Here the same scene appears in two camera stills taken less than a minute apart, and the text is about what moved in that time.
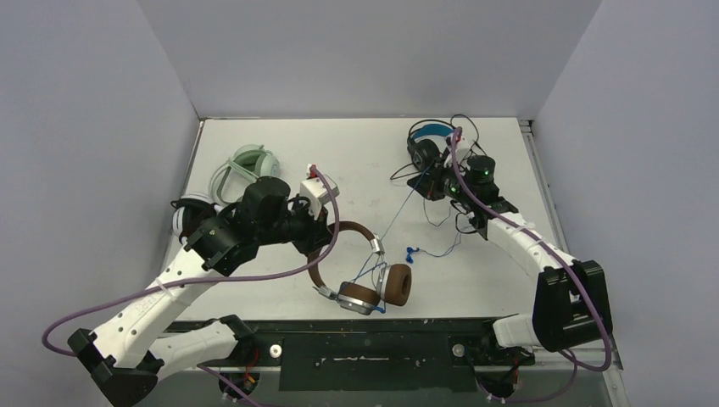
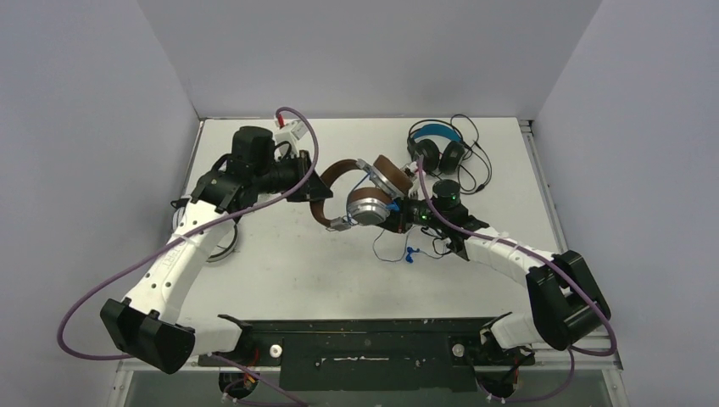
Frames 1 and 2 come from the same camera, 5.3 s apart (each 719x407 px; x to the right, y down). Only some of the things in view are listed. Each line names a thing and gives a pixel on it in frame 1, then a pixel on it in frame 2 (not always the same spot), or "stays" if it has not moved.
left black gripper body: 304,229 to 290,171
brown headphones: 393,281 to 370,206
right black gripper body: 433,183 to 405,212
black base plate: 379,355 stays
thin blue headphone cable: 423,252 to 409,253
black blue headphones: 426,140 stays
